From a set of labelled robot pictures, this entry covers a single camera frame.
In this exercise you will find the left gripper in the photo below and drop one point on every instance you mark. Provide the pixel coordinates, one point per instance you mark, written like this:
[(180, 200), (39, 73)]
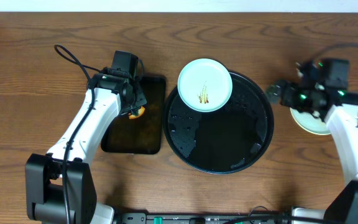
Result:
[(138, 101)]

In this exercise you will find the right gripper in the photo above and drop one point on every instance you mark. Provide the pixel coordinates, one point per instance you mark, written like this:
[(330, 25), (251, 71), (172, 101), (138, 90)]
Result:
[(278, 93)]

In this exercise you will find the green and yellow sponge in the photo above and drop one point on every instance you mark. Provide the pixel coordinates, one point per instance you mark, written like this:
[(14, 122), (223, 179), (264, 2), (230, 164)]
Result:
[(137, 113)]

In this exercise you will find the light blue plate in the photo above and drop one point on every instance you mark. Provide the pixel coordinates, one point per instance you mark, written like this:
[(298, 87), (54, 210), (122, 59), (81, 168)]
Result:
[(204, 85), (310, 124)]

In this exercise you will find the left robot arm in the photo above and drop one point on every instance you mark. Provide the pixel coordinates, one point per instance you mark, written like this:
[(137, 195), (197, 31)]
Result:
[(59, 185)]

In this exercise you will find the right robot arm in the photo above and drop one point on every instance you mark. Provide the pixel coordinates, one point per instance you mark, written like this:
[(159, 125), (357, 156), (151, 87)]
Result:
[(338, 109)]

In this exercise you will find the black rectangular tray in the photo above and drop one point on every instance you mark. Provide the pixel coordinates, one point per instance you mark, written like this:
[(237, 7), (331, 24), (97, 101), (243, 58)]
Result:
[(140, 135)]

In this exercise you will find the black round tray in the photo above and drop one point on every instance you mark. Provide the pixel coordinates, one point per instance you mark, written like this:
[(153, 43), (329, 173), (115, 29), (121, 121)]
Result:
[(224, 141)]

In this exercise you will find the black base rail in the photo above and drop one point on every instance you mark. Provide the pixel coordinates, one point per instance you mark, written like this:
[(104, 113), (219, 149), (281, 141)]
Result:
[(257, 215)]

